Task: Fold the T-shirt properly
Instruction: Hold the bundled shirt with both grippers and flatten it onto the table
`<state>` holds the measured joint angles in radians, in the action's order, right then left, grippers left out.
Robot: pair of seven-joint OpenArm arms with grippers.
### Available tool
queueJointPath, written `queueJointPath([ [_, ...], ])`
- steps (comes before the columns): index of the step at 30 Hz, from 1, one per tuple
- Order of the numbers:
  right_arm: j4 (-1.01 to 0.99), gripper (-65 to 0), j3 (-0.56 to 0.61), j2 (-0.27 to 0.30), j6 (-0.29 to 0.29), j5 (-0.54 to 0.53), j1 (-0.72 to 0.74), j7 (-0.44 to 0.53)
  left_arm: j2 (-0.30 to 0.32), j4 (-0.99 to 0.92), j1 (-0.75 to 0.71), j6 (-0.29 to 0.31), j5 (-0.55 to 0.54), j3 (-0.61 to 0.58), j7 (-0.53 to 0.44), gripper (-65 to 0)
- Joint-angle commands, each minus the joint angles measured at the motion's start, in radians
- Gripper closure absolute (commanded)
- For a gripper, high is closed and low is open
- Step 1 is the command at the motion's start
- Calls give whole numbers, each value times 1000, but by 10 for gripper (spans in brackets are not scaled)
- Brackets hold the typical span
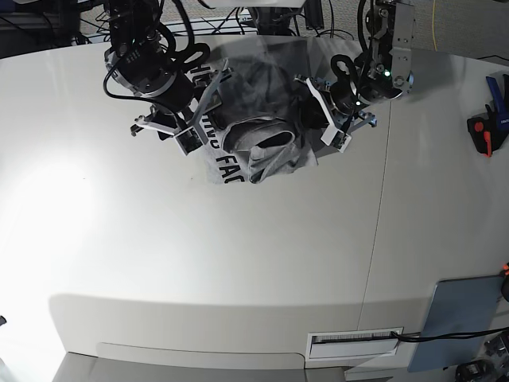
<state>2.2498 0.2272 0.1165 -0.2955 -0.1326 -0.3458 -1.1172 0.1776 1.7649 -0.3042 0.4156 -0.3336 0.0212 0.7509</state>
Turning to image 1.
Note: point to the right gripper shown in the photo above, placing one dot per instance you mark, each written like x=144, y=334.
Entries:
x=172, y=92

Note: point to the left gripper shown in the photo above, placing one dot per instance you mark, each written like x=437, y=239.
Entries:
x=328, y=102

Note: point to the grey T-shirt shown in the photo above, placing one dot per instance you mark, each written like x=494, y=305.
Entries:
x=257, y=130

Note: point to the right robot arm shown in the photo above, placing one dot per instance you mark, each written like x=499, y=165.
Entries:
x=140, y=43

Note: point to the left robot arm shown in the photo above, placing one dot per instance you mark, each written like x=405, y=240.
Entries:
x=382, y=71

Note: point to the black red hand tool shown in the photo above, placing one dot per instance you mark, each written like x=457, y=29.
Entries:
x=485, y=134

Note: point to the blue clamp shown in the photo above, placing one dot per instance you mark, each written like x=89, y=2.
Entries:
x=500, y=102

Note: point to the blue grey board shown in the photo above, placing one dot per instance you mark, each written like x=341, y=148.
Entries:
x=457, y=305

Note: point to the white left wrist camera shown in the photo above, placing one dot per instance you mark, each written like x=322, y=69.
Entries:
x=336, y=138

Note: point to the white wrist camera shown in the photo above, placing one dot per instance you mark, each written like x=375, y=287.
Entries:
x=188, y=141
x=336, y=138

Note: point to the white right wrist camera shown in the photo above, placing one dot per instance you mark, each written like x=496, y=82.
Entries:
x=188, y=141

